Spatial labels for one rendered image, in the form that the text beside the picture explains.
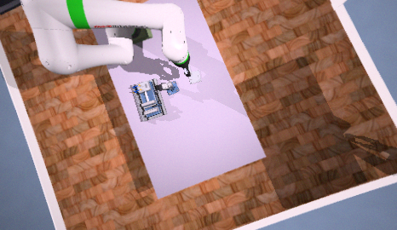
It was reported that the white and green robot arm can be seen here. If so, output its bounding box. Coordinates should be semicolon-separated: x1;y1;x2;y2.
20;0;191;75

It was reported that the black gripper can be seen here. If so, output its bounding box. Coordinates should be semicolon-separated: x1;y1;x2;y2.
182;63;192;77

